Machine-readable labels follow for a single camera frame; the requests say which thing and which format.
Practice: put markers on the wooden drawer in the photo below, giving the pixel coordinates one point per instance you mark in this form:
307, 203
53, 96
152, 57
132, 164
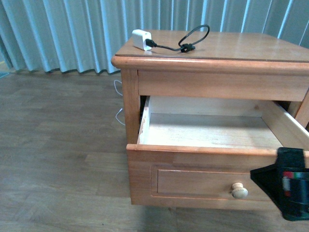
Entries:
198, 152

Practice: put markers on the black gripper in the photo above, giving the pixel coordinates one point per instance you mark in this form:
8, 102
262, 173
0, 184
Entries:
286, 182

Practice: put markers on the wooden nightstand cabinet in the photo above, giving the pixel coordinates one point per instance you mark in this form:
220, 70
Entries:
224, 65

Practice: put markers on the white charger block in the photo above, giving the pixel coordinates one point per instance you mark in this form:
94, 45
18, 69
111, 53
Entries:
139, 39

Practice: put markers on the pale green curtain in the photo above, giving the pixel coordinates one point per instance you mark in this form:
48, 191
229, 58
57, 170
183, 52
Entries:
82, 35

